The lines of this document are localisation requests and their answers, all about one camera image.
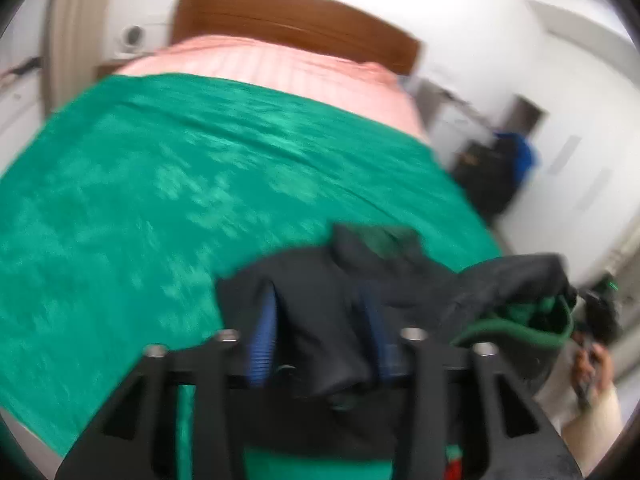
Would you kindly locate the dark jacket on chair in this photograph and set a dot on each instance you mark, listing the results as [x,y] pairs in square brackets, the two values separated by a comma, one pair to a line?
[485,180]

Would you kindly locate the white wardrobe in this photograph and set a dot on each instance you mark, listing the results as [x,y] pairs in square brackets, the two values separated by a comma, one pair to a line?
[575,110]

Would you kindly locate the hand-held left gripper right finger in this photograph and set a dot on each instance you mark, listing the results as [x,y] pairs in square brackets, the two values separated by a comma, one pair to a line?
[384,355]

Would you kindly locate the blue garment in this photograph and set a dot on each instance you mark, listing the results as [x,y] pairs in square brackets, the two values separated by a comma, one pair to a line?
[525,155]

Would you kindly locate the black puffer jacket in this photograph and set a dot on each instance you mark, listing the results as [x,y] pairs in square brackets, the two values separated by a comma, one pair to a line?
[330,320]

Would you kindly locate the person's right hand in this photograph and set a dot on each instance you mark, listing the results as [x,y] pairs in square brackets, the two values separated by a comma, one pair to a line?
[592,375]

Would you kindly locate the white desk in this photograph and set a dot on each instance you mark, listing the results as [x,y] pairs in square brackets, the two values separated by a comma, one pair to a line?
[450,115]

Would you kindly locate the wooden headboard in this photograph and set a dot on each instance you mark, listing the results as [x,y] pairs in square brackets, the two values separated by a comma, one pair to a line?
[300,15]

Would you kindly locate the white desk fan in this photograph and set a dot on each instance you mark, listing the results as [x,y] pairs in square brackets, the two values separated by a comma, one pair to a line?
[133,38]

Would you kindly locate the person's right forearm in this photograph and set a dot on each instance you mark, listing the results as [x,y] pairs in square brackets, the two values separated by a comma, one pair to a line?
[595,430]

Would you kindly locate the beige curtain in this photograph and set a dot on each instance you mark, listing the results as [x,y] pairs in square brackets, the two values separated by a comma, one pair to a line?
[75,25]

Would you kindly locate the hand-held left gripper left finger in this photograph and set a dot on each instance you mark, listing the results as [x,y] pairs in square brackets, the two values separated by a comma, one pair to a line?
[261,342]

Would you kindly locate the green velvet blanket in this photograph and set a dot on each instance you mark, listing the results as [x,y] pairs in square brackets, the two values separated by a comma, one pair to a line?
[125,210]

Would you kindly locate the wooden nightstand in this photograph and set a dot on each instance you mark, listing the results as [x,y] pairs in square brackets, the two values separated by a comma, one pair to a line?
[110,67]

